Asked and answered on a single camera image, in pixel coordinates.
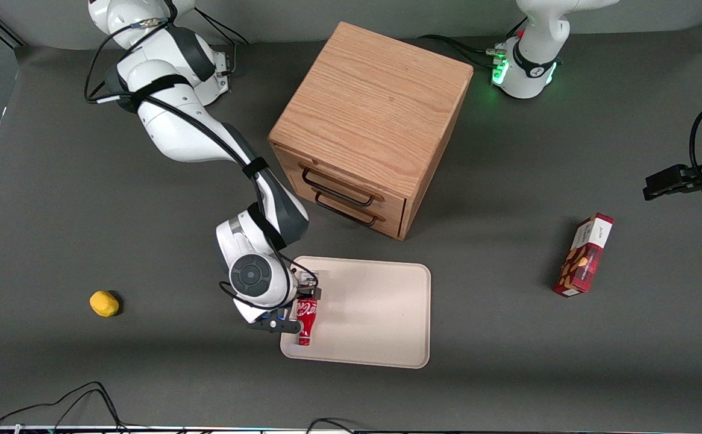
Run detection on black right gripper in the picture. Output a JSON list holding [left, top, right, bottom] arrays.
[[277, 270, 323, 320]]

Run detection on red coke bottle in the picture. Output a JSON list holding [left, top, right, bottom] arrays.
[[296, 297, 319, 347]]

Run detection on beige plastic tray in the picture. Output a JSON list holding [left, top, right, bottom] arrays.
[[280, 256, 432, 370]]

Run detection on wooden drawer front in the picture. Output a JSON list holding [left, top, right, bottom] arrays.
[[272, 143, 410, 212], [287, 175, 407, 237]]

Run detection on red plaid cookie box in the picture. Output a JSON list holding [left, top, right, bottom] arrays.
[[553, 213, 615, 297]]

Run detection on yellow lemon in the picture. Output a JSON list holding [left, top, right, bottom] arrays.
[[89, 291, 120, 318]]

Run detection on wooden drawer cabinet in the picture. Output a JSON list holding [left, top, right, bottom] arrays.
[[268, 22, 474, 241]]

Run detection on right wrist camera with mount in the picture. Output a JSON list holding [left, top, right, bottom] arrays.
[[249, 318, 302, 336]]

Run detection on black metal drawer handle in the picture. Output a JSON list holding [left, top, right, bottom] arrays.
[[315, 192, 381, 227], [301, 167, 376, 207]]

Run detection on black cable at table edge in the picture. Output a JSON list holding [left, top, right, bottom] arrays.
[[306, 417, 360, 434]]

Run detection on black cable along right arm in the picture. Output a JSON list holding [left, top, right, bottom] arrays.
[[84, 17, 304, 309]]

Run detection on long black looping floor cable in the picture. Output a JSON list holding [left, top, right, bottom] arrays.
[[0, 381, 131, 433]]

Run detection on black cables at left arm base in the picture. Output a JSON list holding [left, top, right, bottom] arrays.
[[417, 17, 529, 68]]

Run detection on black cables at arm base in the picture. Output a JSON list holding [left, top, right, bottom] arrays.
[[417, 17, 529, 68], [193, 7, 250, 48]]

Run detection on black cables at right arm base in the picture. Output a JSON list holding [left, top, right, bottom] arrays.
[[193, 7, 250, 48]]

